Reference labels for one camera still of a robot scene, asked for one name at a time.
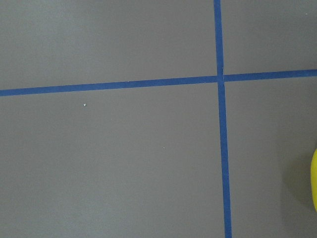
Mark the long blue tape strip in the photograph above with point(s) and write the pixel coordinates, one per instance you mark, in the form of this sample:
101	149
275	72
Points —
159	82

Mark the yellow mango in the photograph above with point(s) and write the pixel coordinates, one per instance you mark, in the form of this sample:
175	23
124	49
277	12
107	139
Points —
313	177

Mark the short blue tape strip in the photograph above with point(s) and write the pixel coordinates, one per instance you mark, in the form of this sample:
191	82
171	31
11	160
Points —
222	120

